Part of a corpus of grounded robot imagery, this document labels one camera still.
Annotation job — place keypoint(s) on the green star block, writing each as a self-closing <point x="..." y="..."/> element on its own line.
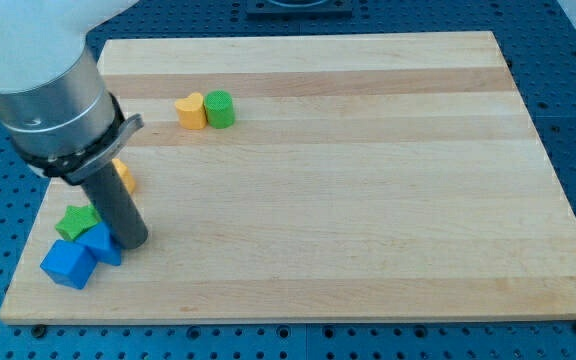
<point x="76" y="221"/>

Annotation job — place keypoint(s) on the wooden board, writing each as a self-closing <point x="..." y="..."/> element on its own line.
<point x="366" y="178"/>

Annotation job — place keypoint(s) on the grey cylindrical pointer tool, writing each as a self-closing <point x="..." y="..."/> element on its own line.
<point x="108" y="194"/>

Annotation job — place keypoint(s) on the blue cube block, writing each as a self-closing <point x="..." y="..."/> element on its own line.
<point x="69" y="264"/>

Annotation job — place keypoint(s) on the yellow block behind pointer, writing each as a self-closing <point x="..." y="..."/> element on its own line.
<point x="125" y="175"/>

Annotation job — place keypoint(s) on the green cylinder block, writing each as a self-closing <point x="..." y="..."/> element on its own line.
<point x="219" y="109"/>

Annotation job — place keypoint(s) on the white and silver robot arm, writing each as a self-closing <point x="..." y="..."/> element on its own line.
<point x="62" y="120"/>

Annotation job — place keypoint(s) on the yellow heart block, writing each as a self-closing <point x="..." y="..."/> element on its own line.
<point x="191" y="112"/>

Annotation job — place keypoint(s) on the blue block under pointer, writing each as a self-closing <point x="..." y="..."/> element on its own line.
<point x="99" y="241"/>

